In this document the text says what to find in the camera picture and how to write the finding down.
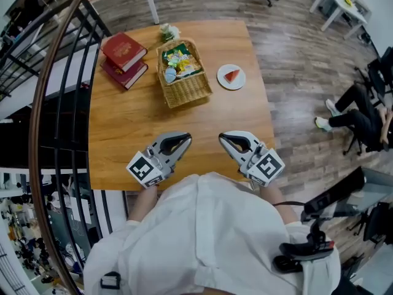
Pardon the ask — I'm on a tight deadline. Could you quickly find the black railing with wooden handrail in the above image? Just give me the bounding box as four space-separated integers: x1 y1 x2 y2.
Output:
0 0 130 295

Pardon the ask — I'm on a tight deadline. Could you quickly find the red watermelon slice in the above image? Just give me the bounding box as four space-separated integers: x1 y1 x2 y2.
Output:
223 69 240 84

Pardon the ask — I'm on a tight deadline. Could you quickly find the black strap buckle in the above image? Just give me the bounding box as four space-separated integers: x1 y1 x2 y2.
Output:
99 271 122 291

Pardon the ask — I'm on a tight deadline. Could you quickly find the white plate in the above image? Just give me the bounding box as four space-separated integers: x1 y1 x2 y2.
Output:
216 63 246 91

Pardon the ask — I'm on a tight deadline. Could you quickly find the green yellow snack bag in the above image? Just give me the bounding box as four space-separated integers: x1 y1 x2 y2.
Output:
161 44 205 76

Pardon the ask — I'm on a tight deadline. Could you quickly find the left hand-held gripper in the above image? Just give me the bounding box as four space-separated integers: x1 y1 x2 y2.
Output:
126 131 193 188

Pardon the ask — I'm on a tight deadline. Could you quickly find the white desk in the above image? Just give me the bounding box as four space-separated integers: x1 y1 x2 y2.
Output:
309 0 368 40

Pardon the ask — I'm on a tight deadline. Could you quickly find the black cable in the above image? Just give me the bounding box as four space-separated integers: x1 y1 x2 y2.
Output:
271 200 308 208

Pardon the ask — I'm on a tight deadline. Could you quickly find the wicker basket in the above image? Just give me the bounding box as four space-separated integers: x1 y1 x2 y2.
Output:
155 39 214 109

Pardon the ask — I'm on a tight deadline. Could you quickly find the black flat panel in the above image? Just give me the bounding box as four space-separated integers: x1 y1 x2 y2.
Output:
300 166 366 224

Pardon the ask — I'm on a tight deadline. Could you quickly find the person's white shirt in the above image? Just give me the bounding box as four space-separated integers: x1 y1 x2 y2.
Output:
82 171 341 295

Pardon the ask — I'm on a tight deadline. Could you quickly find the person's left forearm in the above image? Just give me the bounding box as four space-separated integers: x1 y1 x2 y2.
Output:
127 185 159 222

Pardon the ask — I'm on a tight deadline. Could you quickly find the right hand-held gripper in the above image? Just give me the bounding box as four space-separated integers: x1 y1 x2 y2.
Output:
218 130 286 187

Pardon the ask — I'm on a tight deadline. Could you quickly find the white flower bouquet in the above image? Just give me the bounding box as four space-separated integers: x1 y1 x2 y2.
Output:
158 23 181 42

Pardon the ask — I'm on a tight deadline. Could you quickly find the bright red hardcover book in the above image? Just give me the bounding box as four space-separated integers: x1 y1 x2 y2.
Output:
100 31 148 73

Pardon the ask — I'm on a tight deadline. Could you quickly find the dark red hardcover book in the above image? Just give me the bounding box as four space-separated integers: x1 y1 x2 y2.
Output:
99 58 149 91

